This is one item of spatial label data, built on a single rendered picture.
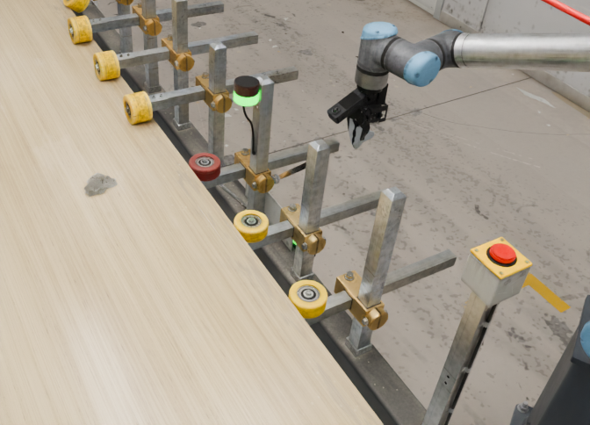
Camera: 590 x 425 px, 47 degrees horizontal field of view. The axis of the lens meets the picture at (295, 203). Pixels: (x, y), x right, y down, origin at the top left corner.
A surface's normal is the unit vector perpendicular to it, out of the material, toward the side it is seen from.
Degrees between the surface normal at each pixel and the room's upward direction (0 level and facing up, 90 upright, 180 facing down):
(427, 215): 0
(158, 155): 0
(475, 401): 0
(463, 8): 90
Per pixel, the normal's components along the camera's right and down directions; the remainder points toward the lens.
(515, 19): -0.84, 0.29
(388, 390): 0.09, -0.77
